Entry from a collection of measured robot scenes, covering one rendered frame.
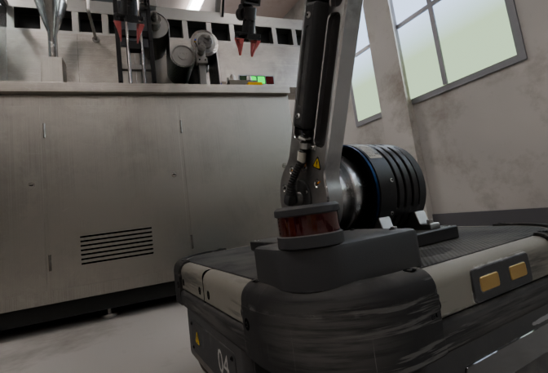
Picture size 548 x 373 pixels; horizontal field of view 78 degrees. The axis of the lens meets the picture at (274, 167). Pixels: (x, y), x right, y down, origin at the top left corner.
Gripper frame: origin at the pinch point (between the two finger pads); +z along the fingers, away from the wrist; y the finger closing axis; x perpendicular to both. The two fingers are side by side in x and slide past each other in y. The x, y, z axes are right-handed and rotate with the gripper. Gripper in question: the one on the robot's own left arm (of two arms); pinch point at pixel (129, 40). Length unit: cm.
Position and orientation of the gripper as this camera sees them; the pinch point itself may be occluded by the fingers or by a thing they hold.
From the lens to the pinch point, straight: 152.5
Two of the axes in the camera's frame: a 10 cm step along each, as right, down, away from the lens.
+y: -8.7, 0.5, -4.8
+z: -1.2, 9.4, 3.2
